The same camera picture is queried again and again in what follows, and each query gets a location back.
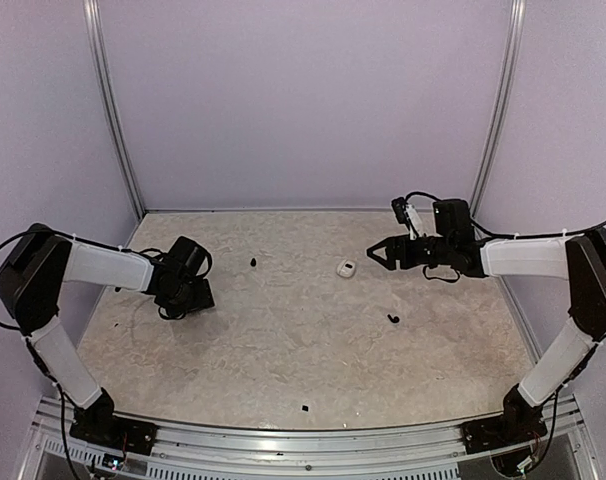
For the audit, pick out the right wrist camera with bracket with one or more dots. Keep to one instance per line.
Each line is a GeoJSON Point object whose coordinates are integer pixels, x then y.
{"type": "Point", "coordinates": [407, 215]}

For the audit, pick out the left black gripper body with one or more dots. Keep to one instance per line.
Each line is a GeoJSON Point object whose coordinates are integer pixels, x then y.
{"type": "Point", "coordinates": [201, 299]}

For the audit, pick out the right aluminium corner post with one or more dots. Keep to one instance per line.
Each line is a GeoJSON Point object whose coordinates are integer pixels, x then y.
{"type": "Point", "coordinates": [501, 103]}

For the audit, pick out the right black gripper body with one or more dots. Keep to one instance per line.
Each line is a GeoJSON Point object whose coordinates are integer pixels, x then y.
{"type": "Point", "coordinates": [414, 258]}

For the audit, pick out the left aluminium corner post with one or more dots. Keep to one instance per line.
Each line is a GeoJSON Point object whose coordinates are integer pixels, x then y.
{"type": "Point", "coordinates": [92, 14]}

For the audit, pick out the aluminium corner post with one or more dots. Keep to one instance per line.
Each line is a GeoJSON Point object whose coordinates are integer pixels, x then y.
{"type": "Point", "coordinates": [501, 103]}
{"type": "Point", "coordinates": [92, 14]}

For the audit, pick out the white earbuds charging case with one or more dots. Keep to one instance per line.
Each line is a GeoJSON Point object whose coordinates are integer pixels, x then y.
{"type": "Point", "coordinates": [346, 268]}

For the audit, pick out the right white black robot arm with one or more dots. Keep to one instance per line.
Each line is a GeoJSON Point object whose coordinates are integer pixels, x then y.
{"type": "Point", "coordinates": [575, 258]}

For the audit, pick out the front aluminium rail frame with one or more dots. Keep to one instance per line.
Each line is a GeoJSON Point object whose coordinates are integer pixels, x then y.
{"type": "Point", "coordinates": [226, 391]}

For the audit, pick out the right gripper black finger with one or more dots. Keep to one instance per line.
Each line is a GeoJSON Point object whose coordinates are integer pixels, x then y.
{"type": "Point", "coordinates": [383, 249]}
{"type": "Point", "coordinates": [388, 263]}

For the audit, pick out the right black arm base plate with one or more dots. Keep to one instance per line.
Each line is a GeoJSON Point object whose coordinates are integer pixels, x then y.
{"type": "Point", "coordinates": [503, 430]}

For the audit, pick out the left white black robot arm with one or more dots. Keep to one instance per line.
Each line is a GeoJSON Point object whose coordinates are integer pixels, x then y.
{"type": "Point", "coordinates": [43, 260]}

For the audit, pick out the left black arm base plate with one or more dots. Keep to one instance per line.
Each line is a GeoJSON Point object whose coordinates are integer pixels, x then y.
{"type": "Point", "coordinates": [115, 435]}

